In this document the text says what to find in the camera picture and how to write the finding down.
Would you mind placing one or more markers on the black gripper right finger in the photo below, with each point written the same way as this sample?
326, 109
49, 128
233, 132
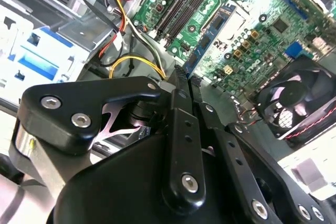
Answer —
231, 150

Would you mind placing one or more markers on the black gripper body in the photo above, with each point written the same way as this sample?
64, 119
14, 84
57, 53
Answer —
126, 182

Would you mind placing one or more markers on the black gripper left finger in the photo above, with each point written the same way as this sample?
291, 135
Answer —
68, 108

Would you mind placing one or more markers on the blue RAM stick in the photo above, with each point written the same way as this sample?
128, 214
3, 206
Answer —
207, 40

